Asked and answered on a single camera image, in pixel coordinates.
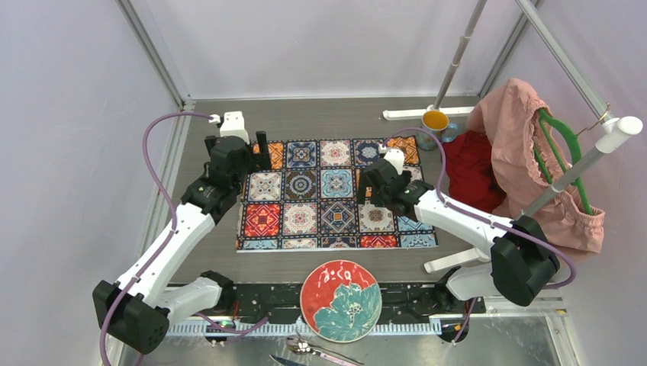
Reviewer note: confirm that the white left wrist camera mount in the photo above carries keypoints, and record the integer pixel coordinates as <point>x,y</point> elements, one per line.
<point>231,123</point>

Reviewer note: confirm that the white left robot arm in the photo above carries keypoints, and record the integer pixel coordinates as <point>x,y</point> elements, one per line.
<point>137,309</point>

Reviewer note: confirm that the pink fabric garment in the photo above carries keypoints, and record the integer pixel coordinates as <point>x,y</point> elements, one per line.
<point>521,155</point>

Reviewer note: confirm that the red cloth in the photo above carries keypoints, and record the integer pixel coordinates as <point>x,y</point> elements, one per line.
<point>471,177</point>

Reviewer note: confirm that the red plate with teal flower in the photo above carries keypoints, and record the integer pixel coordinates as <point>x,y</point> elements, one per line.
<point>340,301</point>

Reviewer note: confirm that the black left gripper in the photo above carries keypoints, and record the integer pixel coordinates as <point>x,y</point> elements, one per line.
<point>261,160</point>

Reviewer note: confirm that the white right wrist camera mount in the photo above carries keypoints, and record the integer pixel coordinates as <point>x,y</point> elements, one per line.
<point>395,156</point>

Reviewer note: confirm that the colourful patterned placemat cloth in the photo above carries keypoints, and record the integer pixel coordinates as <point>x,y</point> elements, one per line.
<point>307,201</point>

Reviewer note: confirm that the metal spoon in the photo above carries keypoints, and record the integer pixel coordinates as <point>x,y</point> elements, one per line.
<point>300,346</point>

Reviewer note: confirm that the white and grey clothes rack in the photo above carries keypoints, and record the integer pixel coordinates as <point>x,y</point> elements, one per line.
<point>616,130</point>

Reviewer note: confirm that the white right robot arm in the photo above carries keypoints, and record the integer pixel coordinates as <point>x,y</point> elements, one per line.
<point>516,261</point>

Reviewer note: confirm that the blue mug with yellow inside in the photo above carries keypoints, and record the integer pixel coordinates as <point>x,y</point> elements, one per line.
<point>438,124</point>

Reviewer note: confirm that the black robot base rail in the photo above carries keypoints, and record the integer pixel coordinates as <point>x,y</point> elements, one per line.
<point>402,303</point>

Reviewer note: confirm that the metal knife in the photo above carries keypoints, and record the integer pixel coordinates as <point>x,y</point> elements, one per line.
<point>284,361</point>

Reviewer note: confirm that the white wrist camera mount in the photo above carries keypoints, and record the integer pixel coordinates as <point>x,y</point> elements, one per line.
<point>231,123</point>
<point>395,156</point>

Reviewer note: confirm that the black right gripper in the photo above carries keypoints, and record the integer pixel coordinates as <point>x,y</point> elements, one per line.
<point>365,182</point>

